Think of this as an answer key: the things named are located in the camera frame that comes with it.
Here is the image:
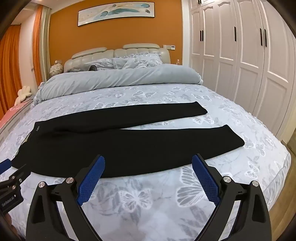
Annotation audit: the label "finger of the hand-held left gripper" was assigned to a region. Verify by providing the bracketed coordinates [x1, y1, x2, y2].
[0, 159, 11, 173]
[0, 164, 28, 189]

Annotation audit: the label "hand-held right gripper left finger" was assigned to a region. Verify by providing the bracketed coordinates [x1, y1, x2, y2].
[26, 155, 105, 241]

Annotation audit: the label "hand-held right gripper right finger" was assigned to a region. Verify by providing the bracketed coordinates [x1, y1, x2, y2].
[192, 153, 272, 241]

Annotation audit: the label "black pants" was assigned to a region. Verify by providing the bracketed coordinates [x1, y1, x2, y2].
[11, 101, 245, 179]

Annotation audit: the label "pink bench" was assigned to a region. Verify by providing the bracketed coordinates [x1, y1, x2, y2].
[0, 100, 33, 130]

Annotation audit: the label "bed with butterfly print sheet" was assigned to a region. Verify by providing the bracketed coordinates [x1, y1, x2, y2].
[0, 82, 292, 241]

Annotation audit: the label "white flower-shaped cushion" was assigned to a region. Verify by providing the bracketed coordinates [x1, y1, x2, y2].
[17, 86, 33, 102]

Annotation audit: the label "orange curtain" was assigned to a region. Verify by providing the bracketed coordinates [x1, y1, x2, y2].
[0, 23, 22, 121]
[32, 5, 44, 81]

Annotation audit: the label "grey pillow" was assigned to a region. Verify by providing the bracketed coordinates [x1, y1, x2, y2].
[33, 64, 204, 107]

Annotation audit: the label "white bedside decoration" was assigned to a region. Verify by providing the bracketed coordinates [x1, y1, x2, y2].
[50, 61, 64, 76]

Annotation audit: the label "beige leather headboard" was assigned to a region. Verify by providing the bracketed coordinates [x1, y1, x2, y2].
[63, 44, 171, 73]

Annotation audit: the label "butterfly print pillow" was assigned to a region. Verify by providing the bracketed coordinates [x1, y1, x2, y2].
[91, 53, 163, 70]

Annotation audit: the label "framed feather wall painting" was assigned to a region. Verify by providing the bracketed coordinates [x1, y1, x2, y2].
[77, 2, 151, 28]

